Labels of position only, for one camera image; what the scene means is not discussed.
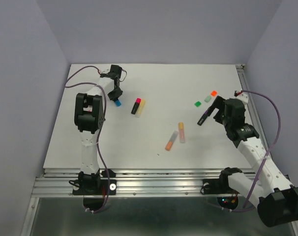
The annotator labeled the orange pen cap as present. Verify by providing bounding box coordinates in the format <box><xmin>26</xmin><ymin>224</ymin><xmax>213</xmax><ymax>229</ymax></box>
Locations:
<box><xmin>211</xmin><ymin>90</ymin><xmax>217</xmax><ymax>97</ymax></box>

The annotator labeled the pastel green pen cap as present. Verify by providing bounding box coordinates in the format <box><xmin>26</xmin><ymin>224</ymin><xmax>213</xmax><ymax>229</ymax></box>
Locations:
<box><xmin>204</xmin><ymin>95</ymin><xmax>211</xmax><ymax>103</ymax></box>

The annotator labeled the black highlighter purple cap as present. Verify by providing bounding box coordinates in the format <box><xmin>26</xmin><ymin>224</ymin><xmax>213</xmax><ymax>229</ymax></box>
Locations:
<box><xmin>197</xmin><ymin>110</ymin><xmax>209</xmax><ymax>126</ymax></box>

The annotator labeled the black highlighter blue cap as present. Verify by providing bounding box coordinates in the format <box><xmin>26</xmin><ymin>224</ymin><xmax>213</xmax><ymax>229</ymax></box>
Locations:
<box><xmin>114</xmin><ymin>99</ymin><xmax>121</xmax><ymax>107</ymax></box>

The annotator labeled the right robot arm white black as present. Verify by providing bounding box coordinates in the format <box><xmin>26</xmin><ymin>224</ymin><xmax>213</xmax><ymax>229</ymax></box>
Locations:
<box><xmin>201</xmin><ymin>94</ymin><xmax>298</xmax><ymax>227</ymax></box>

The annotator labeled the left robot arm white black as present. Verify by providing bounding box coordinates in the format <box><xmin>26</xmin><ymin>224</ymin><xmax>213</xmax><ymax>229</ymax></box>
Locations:
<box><xmin>69</xmin><ymin>64</ymin><xmax>123</xmax><ymax>195</ymax></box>

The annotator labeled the black highlighter pink cap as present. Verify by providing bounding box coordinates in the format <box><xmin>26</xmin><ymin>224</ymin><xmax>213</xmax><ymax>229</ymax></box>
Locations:
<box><xmin>131</xmin><ymin>98</ymin><xmax>141</xmax><ymax>115</ymax></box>

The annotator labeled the pale yellow highlighter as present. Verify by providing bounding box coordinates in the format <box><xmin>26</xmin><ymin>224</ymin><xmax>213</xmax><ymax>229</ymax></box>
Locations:
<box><xmin>135</xmin><ymin>99</ymin><xmax>146</xmax><ymax>118</ymax></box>

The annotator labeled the pastel pink highlighter orange cap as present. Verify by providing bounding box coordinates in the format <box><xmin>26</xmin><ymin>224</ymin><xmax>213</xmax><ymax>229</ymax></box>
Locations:
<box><xmin>178</xmin><ymin>122</ymin><xmax>185</xmax><ymax>143</ymax></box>

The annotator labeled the grey highlighter orange cap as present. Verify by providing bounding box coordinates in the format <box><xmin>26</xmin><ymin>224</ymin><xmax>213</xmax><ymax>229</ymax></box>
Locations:
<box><xmin>165</xmin><ymin>130</ymin><xmax>179</xmax><ymax>151</ymax></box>

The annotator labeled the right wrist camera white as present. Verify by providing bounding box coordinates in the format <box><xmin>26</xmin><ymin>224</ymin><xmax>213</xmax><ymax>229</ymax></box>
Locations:
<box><xmin>234</xmin><ymin>90</ymin><xmax>249</xmax><ymax>105</ymax></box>

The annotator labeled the aluminium right rail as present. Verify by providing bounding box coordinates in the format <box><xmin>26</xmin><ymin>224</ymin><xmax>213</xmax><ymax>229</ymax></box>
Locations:
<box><xmin>236</xmin><ymin>64</ymin><xmax>281</xmax><ymax>150</ymax></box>

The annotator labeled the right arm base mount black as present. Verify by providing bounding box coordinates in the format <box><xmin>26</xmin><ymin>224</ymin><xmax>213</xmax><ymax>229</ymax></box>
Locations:
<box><xmin>200</xmin><ymin>178</ymin><xmax>234</xmax><ymax>195</ymax></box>

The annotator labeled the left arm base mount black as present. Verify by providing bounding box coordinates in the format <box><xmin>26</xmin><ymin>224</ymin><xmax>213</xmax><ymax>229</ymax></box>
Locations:
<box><xmin>68</xmin><ymin>169</ymin><xmax>117</xmax><ymax>196</ymax></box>

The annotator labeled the aluminium front rail frame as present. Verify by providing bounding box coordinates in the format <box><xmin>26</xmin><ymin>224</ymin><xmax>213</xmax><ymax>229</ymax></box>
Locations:
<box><xmin>21</xmin><ymin>168</ymin><xmax>297</xmax><ymax>236</ymax></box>

